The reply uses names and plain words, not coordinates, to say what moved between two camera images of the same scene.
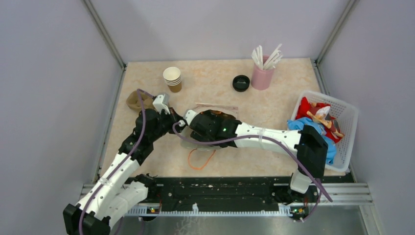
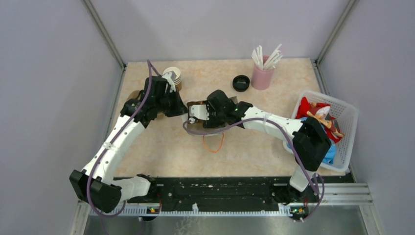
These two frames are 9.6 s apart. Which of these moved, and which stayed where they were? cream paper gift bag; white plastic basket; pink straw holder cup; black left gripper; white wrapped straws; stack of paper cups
Moved: black left gripper; cream paper gift bag
Stayed: stack of paper cups; pink straw holder cup; white wrapped straws; white plastic basket
